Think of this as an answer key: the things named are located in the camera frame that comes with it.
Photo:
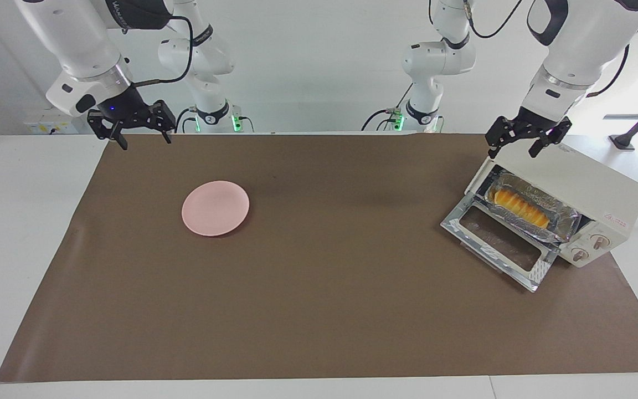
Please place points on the golden braided bread loaf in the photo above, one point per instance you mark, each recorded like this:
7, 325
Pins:
521, 208

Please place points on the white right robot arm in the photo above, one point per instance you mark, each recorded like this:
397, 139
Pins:
75, 39

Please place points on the glass oven door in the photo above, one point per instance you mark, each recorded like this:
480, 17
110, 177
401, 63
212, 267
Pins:
463, 213

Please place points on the cream toaster oven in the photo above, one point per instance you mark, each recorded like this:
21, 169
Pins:
590, 185

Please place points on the aluminium foil tray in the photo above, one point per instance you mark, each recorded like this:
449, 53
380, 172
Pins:
565, 221

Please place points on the cream oven knob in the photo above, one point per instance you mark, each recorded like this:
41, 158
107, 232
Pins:
600, 241
579, 255

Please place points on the white wall socket box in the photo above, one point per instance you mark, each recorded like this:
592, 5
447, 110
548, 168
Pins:
53, 121

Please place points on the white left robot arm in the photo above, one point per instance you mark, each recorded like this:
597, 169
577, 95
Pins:
574, 39

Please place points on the brown paper table mat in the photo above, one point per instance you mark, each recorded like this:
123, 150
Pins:
319, 310

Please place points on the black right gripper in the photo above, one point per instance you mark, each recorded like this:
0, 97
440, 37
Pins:
128, 111

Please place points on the pink round plate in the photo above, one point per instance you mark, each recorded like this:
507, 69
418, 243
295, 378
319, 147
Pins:
215, 208

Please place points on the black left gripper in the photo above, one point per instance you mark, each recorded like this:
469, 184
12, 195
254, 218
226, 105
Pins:
526, 124

